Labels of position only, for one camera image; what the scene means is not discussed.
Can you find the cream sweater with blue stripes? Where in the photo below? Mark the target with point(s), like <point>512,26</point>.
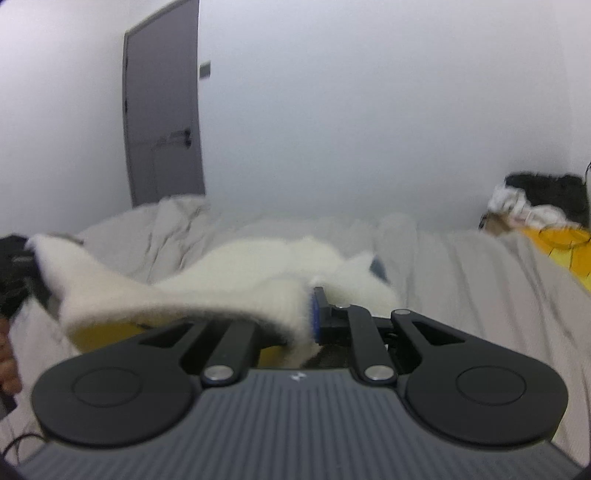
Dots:
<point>267,280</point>

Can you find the black door handle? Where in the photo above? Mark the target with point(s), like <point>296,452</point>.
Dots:
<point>176,138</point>

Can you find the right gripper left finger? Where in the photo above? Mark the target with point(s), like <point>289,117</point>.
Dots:
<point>134,390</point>

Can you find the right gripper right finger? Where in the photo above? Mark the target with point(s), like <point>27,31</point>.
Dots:
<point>460,386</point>

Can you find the yellow cloth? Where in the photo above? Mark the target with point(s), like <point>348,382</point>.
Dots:
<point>570,248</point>

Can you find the person's left hand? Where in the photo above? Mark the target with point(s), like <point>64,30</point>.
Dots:
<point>9,374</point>

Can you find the grey bed cover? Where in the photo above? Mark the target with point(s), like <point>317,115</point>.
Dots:
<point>502,289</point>

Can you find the black garment pile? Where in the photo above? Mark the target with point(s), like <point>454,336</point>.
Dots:
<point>567,193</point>

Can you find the white crumpled cloth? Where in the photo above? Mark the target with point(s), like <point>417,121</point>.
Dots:
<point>513,204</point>

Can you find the cardboard box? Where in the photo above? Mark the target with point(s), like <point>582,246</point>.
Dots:
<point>498,224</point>

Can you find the grey door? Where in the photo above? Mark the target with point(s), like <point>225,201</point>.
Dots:
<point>159,97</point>

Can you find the grey wall switch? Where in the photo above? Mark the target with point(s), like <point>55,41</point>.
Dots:
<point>204,70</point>

